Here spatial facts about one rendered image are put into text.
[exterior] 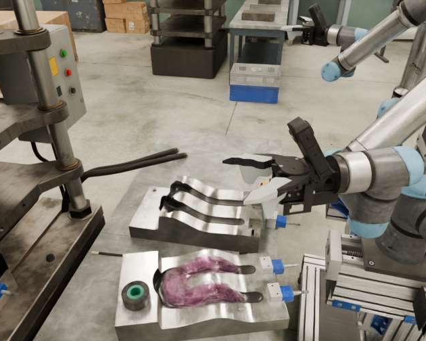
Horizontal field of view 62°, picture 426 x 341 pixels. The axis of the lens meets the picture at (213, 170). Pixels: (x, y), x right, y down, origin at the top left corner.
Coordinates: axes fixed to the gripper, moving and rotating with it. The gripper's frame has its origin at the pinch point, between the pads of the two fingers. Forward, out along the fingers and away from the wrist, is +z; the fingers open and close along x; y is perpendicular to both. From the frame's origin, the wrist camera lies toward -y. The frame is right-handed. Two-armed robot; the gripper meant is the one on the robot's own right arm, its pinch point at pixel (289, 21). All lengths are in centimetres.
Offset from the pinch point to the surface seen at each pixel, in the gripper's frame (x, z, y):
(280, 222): -61, -36, 54
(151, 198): -85, 13, 49
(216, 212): -76, -16, 48
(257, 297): -95, -49, 48
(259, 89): 178, 139, 154
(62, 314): -137, -4, 47
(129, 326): -128, -29, 38
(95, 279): -123, 0, 49
